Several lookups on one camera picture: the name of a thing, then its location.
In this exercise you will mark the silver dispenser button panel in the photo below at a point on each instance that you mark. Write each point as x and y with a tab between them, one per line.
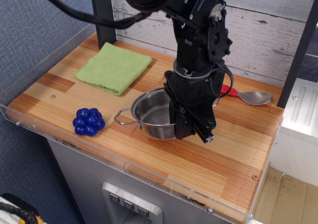
121	204

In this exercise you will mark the white toy sink counter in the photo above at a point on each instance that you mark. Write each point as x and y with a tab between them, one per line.
295	150

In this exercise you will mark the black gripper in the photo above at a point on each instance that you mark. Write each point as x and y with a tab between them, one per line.
191	103

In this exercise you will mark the yellow black object corner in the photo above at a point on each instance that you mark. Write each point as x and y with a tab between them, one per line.
14	210

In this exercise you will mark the dark left frame post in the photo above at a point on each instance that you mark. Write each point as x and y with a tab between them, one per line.
103	9

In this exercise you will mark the dark frame post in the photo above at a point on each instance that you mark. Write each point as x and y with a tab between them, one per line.
299	55
103	9

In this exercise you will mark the blue toy grape cluster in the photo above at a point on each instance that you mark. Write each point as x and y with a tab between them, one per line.
88	122

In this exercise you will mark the red handled metal spoon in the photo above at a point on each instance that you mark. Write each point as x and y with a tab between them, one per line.
252	97

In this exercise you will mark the dark right frame post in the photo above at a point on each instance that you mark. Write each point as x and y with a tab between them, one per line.
299	55

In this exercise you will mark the grey toy fridge cabinet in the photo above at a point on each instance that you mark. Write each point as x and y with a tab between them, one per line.
85	175

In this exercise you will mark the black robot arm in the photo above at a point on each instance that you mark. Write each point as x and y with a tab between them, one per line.
200	32

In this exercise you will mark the green cloth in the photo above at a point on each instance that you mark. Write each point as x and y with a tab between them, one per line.
113	69

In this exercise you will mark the stainless steel pot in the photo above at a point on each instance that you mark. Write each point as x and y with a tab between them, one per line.
150	111

